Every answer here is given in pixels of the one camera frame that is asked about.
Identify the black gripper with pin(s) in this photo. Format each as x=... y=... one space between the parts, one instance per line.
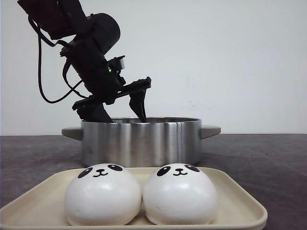
x=87 y=56

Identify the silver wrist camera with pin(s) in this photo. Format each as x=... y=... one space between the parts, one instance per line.
x=116 y=64

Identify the cream rectangular tray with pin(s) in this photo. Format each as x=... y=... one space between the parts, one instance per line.
x=42 y=208

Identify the panda bun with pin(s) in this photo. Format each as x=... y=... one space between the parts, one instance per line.
x=179 y=193
x=103 y=194

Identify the stainless steel pot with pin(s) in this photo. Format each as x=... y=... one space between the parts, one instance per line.
x=131 y=143

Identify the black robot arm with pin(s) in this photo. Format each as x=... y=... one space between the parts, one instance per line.
x=59 y=21

